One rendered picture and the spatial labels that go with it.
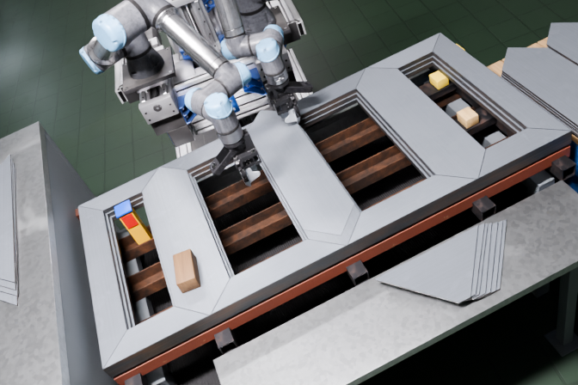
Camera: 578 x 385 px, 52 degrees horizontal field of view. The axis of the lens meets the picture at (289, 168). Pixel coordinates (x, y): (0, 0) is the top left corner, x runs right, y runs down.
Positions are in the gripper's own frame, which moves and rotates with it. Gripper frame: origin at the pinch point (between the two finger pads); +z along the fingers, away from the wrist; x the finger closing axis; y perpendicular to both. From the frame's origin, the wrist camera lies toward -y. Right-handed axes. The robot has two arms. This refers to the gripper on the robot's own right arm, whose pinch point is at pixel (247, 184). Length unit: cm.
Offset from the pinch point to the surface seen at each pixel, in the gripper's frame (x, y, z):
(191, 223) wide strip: 1.0, -22.5, 5.9
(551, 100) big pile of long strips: -20, 102, 8
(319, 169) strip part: -3.0, 24.1, 5.9
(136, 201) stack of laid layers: 27.5, -38.9, 8.3
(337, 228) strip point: -29.5, 18.4, 6.0
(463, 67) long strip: 12, 90, 6
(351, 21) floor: 211, 122, 92
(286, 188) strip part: -4.2, 11.2, 5.9
